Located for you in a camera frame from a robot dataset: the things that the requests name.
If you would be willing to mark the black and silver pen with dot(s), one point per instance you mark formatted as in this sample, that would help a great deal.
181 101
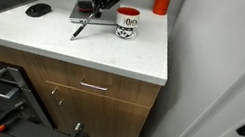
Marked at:
80 29

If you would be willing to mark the white mug with orange interior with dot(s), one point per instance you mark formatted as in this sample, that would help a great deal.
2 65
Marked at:
126 25

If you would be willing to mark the grey closed laptop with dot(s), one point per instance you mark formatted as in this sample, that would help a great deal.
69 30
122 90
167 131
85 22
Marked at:
109 17

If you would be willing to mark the black computer mouse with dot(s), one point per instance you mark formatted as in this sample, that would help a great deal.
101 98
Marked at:
38 9

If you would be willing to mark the wooden drawer front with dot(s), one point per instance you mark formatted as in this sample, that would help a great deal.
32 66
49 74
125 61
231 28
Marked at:
125 87

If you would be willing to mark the wooden base cabinet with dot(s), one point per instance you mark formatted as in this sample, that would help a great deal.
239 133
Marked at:
28 62

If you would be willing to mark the wooden cabinet door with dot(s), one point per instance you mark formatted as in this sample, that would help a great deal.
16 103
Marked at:
103 119

